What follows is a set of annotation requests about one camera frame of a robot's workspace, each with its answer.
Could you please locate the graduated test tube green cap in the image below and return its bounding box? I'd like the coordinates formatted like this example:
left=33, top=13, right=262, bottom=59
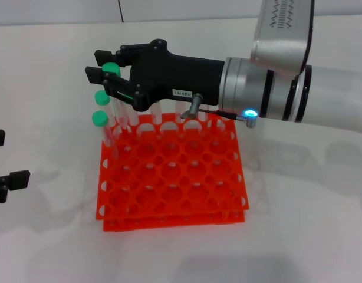
left=100, top=61, right=127, bottom=130

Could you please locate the right arm gripper cable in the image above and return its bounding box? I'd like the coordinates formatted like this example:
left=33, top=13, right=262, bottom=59
left=180, top=93, right=259, bottom=129

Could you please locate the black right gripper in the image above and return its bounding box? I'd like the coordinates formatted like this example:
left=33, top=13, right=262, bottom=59
left=84, top=38, right=226, bottom=113

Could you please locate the orange plastic test tube rack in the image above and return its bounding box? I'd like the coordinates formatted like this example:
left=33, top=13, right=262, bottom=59
left=95, top=111, right=250, bottom=233

